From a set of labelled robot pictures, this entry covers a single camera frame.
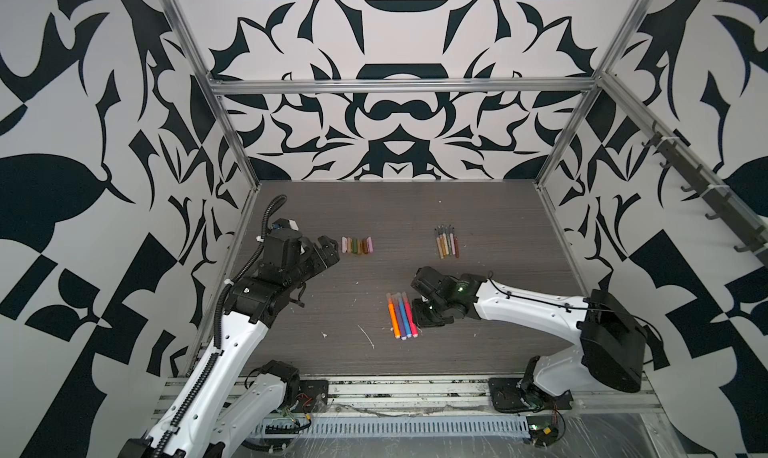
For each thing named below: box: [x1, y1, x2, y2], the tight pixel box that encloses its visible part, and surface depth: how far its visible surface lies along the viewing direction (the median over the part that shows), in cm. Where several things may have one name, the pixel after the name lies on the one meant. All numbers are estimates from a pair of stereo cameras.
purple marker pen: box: [393, 294, 407, 341], surface depth 88 cm
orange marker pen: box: [386, 292, 401, 339], surface depth 88 cm
